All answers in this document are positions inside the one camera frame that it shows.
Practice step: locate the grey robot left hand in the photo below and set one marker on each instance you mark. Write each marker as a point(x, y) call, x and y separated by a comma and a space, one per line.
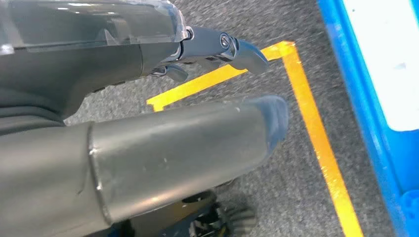
point(163, 157)

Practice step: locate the blue metal shelf rack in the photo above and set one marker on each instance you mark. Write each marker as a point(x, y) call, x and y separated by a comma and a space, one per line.
point(363, 98)

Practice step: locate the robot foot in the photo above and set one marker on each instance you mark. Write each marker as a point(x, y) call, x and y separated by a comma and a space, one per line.
point(239, 219)

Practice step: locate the yellow floor tape square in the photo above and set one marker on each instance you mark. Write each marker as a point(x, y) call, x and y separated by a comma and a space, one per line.
point(314, 130)

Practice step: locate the blue plastic storage bin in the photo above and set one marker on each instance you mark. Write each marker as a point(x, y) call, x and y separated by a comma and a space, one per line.
point(409, 157)

